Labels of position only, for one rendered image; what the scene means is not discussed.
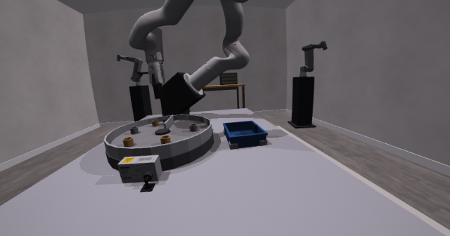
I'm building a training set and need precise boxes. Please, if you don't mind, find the blue shallow tray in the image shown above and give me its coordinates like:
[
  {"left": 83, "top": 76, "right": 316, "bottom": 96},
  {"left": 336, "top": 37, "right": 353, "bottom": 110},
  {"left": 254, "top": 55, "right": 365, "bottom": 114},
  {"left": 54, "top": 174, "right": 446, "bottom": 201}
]
[{"left": 223, "top": 121, "right": 268, "bottom": 150}]

